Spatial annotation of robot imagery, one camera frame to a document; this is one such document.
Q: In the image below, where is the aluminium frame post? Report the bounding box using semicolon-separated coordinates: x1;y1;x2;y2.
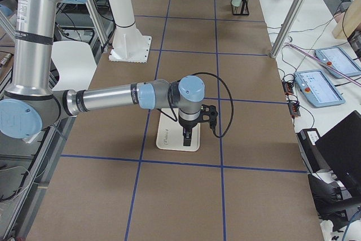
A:
269;0;305;59

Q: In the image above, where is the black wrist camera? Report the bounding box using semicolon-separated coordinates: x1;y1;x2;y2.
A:
200;104;218;131

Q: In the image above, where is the far blue teach pendant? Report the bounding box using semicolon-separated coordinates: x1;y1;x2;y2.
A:
315;46;360;79

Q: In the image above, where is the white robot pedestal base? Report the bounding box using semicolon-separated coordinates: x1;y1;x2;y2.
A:
109;0;152;63

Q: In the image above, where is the light green cup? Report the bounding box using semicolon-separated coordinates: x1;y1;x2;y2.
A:
231;0;243;8

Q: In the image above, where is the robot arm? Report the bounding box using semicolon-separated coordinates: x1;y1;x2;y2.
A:
1;0;206;151

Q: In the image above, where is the white chair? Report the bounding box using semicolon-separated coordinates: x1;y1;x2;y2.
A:
51;41;96;100

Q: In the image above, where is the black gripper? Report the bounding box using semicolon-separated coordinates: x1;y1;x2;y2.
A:
178;119;197;146

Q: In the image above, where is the reacher grabber stick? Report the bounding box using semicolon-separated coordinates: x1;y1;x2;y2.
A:
287;43;360;86

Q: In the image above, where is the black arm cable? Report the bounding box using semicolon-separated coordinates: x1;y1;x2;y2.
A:
155;72;234;139

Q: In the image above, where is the near blue teach pendant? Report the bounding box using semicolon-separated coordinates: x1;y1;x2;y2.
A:
294;69;345;108

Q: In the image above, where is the cream rabbit print tray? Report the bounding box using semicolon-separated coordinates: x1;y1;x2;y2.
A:
156;113;201;152

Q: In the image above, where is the blue teach pendant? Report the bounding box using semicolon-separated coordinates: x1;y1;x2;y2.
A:
294;69;345;108
315;46;360;79

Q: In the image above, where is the black wire cup rack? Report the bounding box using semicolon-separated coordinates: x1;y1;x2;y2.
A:
231;0;249;16

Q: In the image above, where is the black laptop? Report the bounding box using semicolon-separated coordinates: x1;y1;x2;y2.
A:
315;110;360;196

